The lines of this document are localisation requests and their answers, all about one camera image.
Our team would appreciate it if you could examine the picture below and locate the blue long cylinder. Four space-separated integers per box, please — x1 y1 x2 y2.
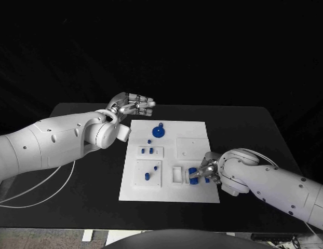
187 167 198 185

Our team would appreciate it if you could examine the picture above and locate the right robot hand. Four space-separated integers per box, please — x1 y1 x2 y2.
188 157 223 185

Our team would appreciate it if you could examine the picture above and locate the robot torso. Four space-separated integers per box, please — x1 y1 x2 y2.
102 229 279 249

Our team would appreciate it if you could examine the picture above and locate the blue gear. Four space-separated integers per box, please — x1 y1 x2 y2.
151 126 165 139

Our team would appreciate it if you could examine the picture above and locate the white cable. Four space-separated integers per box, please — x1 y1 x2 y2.
0 159 76 209
0 163 64 207
234 148 278 168

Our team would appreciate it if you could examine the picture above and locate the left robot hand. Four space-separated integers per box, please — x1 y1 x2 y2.
105 92 155 120

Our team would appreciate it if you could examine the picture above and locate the white task board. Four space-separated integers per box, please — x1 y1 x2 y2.
117 119 220 203

